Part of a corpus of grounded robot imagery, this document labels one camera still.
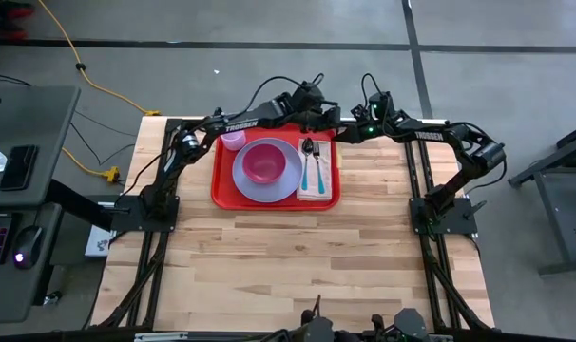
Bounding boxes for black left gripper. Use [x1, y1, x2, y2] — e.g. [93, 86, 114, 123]
[282, 81, 342, 134]

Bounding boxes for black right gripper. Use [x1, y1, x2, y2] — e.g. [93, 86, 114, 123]
[334, 106, 403, 145]

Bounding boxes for fork with teal handle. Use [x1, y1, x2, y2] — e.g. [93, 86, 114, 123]
[312, 141, 326, 195]

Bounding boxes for spoon with teal handle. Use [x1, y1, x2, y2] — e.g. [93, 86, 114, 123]
[300, 137, 315, 192]

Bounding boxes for beige napkin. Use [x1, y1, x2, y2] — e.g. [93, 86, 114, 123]
[296, 138, 334, 201]

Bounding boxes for pink plastic bowl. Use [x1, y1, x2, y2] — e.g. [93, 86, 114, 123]
[241, 143, 288, 185]

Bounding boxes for lavender plastic plate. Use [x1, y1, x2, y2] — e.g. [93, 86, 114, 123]
[231, 137, 304, 204]

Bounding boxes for light pink plastic mug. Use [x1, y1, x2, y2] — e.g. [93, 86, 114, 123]
[220, 130, 247, 152]

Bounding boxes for red plastic tray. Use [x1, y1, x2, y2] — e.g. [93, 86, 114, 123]
[210, 120, 341, 212]

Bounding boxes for dark grey side table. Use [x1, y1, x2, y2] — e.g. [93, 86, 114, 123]
[509, 121, 576, 276]

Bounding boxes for white printed box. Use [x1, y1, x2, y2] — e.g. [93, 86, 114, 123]
[85, 225, 116, 257]

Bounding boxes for grey computer desk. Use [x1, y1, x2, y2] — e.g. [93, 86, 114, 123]
[0, 85, 83, 324]

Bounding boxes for black smartphone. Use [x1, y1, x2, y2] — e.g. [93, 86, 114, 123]
[0, 144, 39, 192]

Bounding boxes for black computer mouse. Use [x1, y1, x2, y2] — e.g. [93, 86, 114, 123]
[12, 225, 45, 271]

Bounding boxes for person's red shoe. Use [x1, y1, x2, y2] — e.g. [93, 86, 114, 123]
[0, 28, 29, 42]
[0, 2, 35, 20]

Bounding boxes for black aluminium table frame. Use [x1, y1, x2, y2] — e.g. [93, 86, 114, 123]
[90, 104, 496, 342]

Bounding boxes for black floor cable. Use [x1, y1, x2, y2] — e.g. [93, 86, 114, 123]
[70, 109, 137, 166]
[0, 70, 32, 87]

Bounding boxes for yellow extension cable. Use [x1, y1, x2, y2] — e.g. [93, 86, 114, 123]
[38, 0, 162, 184]

